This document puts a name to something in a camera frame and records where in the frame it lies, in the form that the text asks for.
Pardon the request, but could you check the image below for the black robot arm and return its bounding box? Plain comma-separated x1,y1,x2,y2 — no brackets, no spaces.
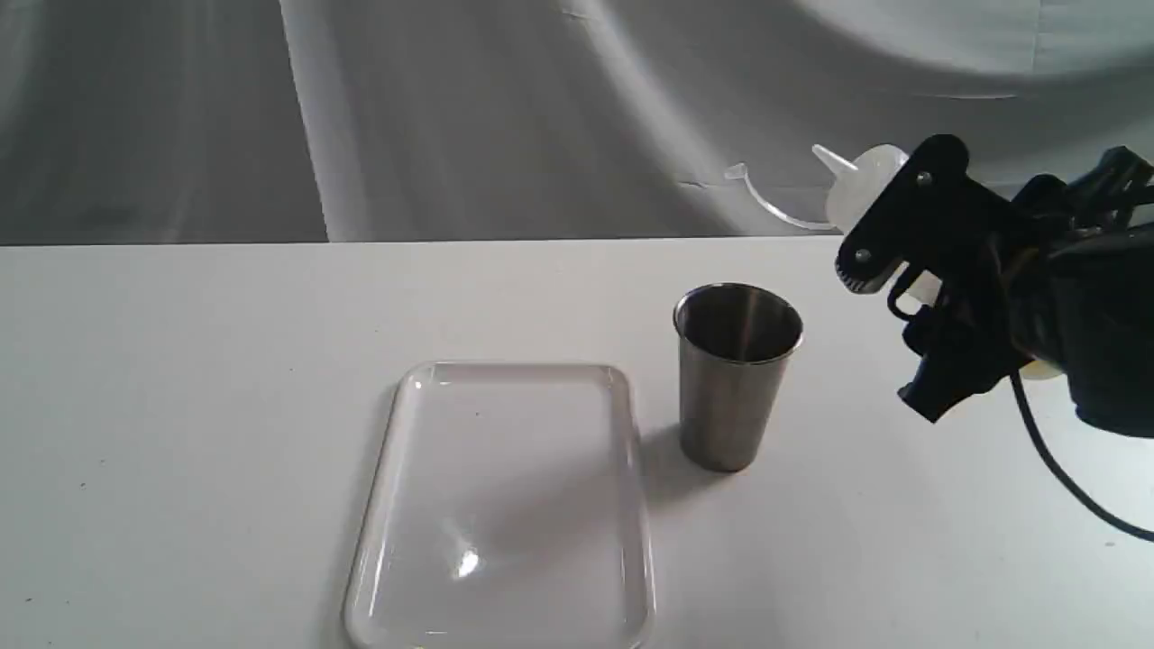
814,134,1153,438

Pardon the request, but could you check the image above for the clear plastic tray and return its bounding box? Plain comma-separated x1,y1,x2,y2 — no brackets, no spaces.
343,361,655,648

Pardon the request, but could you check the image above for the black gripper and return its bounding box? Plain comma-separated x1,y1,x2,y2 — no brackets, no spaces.
834,134,1151,423

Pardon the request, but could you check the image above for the stainless steel cup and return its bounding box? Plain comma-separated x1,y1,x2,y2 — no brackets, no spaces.
673,282,804,473

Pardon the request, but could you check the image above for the grey backdrop cloth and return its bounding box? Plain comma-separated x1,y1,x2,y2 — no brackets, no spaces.
1,1,1151,246

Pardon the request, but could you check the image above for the clear plastic squeeze bottle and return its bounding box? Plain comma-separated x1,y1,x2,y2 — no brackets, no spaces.
724,143,1065,381

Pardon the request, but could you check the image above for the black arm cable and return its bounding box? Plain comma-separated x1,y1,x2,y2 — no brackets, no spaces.
887,261,1154,544

